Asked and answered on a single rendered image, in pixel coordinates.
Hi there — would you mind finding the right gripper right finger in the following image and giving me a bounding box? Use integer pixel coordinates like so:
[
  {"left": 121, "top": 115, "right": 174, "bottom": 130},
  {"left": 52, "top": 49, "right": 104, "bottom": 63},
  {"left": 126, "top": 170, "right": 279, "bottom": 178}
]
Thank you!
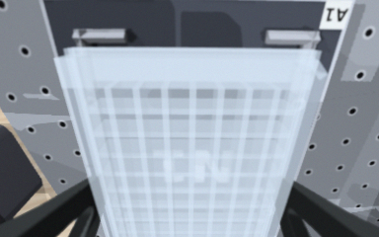
[{"left": 279, "top": 181, "right": 379, "bottom": 237}]

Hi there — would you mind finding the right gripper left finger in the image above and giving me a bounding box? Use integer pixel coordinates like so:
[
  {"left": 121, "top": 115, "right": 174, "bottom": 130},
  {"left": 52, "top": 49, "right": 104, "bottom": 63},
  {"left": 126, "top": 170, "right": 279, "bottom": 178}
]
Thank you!
[{"left": 0, "top": 178, "right": 101, "bottom": 237}]

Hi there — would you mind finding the dark grey rectangular frame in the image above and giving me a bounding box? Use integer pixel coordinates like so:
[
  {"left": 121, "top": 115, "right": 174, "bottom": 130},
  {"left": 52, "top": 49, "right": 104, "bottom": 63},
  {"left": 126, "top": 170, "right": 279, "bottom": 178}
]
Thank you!
[{"left": 39, "top": 0, "right": 355, "bottom": 181}]

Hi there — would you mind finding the white multi-well plate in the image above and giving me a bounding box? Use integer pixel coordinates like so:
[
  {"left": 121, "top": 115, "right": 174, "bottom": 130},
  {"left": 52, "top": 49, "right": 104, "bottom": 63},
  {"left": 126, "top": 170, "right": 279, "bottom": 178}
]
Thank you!
[{"left": 54, "top": 47, "right": 328, "bottom": 237}]

